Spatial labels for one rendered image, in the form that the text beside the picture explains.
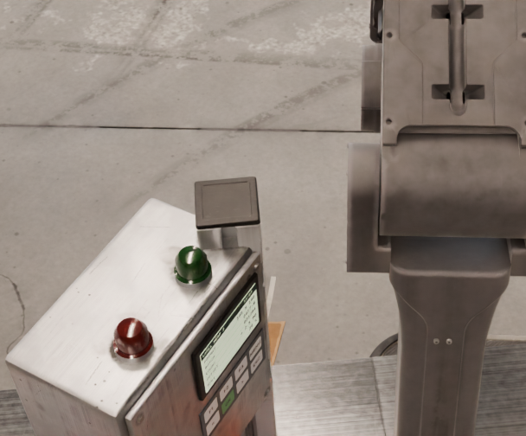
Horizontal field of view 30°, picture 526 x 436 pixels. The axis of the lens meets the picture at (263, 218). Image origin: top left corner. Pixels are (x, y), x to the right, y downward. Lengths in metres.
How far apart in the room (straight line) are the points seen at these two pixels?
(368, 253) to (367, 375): 0.90
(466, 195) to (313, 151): 2.43
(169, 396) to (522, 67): 0.32
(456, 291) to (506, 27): 0.14
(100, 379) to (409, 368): 0.20
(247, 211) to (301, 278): 1.91
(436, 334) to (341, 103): 2.55
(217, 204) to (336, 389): 0.73
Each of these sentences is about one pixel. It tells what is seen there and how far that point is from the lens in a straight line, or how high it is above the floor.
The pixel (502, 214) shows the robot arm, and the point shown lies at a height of 1.64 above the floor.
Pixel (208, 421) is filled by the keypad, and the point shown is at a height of 1.37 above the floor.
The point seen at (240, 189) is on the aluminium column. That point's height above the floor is 1.50.
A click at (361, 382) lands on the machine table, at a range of 1.41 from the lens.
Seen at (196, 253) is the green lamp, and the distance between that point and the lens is 0.68.
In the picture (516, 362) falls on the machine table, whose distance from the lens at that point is 1.45.
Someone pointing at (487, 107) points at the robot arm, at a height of 1.67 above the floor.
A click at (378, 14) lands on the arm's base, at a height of 1.45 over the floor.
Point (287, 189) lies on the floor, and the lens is 2.82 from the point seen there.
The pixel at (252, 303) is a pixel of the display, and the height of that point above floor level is 1.44.
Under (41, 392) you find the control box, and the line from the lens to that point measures 0.68.
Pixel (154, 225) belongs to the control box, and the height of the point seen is 1.48.
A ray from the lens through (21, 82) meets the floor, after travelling 3.32.
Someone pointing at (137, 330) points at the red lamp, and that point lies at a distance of 0.64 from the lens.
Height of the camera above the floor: 2.00
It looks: 47 degrees down
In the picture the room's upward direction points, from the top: 4 degrees counter-clockwise
